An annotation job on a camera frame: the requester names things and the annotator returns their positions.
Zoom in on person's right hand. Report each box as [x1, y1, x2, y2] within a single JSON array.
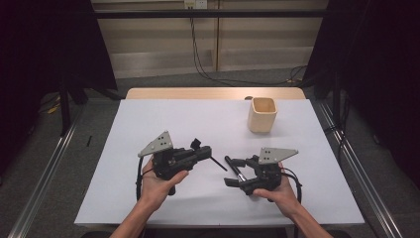
[[253, 161, 302, 219]]

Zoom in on black floor cable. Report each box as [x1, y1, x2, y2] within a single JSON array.
[[324, 95, 352, 161]]

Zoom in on black curtain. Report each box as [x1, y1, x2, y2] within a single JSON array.
[[0, 0, 119, 177], [302, 0, 420, 190]]

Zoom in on right hand-held gripper cable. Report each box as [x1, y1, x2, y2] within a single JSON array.
[[280, 166, 304, 204]]

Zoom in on aluminium floor rail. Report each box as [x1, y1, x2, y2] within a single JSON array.
[[7, 115, 82, 238], [317, 100, 405, 238]]

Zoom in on black metal stand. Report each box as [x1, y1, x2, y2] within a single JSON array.
[[331, 72, 343, 127], [58, 75, 72, 137]]

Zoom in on thick black makeup brush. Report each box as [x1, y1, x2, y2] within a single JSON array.
[[224, 155, 248, 183]]

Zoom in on white wall socket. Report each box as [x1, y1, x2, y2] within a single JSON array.
[[183, 0, 208, 10]]

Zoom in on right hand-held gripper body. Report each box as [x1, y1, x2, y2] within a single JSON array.
[[239, 147, 299, 196]]

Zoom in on beige square cup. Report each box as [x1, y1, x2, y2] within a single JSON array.
[[247, 96, 278, 135]]

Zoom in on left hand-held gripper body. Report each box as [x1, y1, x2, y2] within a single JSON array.
[[137, 130, 196, 196]]

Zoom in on white table sheet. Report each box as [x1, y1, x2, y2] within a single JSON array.
[[73, 98, 366, 228]]

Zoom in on black wall cable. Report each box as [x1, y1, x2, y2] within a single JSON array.
[[188, 6, 310, 87]]

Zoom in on person's left hand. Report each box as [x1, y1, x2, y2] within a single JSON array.
[[140, 158, 190, 212]]

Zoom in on black horizontal bar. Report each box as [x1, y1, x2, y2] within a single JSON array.
[[93, 9, 329, 20]]

